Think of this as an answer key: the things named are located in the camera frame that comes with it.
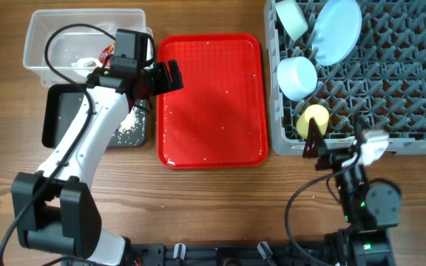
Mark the yellow cup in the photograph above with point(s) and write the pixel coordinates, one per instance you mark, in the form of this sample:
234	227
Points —
320	115

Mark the clear plastic bin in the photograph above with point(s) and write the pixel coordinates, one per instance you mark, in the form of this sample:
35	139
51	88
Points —
75	43

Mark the white rice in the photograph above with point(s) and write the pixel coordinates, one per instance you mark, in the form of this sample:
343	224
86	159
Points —
131	131

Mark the black waste tray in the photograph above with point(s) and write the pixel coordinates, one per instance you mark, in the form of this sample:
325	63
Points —
63	103

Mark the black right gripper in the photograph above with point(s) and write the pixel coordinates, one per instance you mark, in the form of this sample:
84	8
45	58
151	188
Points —
333	157

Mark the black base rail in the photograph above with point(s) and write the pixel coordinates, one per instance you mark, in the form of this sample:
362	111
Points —
261	254

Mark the light blue plate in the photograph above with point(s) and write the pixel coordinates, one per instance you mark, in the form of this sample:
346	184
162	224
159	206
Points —
337	30

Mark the green bowl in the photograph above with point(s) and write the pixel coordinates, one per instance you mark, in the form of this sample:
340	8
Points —
292	18

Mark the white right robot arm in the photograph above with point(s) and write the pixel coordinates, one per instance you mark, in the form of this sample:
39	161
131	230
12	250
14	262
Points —
370	207

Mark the white tissue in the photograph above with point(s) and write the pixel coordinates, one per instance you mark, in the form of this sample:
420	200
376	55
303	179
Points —
82	64

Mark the red snack wrapper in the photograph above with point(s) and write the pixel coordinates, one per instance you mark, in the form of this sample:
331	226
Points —
106	54

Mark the grey dishwasher rack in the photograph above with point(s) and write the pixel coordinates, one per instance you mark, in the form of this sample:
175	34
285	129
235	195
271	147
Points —
383	80

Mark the light blue bowl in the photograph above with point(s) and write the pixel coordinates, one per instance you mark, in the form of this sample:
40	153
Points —
297	77

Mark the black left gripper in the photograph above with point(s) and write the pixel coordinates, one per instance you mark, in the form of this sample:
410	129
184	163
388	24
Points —
164	85

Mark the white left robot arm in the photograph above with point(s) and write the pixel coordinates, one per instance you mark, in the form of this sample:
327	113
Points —
54	208

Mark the red serving tray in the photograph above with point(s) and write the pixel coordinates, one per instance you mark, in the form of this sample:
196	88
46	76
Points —
218	119

